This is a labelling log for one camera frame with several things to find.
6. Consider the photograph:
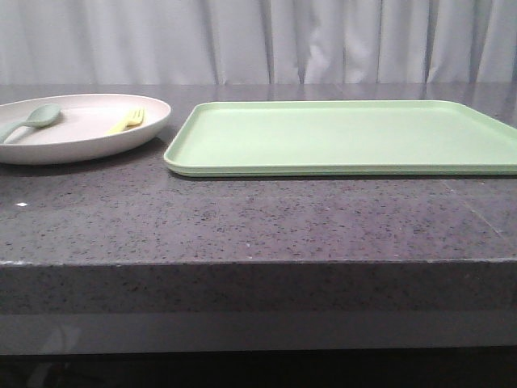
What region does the grey pleated curtain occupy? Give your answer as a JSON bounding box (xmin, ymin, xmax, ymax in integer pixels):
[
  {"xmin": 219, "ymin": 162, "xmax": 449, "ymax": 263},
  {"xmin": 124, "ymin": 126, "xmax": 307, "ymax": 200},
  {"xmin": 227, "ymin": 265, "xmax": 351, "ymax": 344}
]
[{"xmin": 1, "ymin": 1, "xmax": 516, "ymax": 85}]

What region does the beige round plate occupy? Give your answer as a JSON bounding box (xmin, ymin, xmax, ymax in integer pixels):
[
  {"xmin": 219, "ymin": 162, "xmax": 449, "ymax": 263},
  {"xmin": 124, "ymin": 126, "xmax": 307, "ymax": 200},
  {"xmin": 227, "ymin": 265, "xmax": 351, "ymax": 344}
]
[{"xmin": 1, "ymin": 94, "xmax": 172, "ymax": 165}]

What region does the pale green plastic spoon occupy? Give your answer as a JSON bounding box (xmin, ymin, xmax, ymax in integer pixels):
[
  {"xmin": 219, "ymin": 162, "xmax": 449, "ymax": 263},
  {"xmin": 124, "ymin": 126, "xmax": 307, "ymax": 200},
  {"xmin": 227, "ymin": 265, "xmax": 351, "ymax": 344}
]
[{"xmin": 1, "ymin": 103, "xmax": 61, "ymax": 143}]

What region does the yellow plastic fork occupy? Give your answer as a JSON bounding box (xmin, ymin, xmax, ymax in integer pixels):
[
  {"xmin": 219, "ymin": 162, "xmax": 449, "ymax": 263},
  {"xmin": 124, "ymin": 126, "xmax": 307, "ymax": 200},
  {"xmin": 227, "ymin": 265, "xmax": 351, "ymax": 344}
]
[{"xmin": 105, "ymin": 108, "xmax": 145, "ymax": 136}]

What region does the light green plastic tray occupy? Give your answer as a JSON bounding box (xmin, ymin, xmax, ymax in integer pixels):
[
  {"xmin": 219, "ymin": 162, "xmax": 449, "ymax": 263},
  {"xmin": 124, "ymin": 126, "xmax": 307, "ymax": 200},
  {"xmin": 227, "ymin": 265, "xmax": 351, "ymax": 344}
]
[{"xmin": 163, "ymin": 100, "xmax": 516, "ymax": 177}]

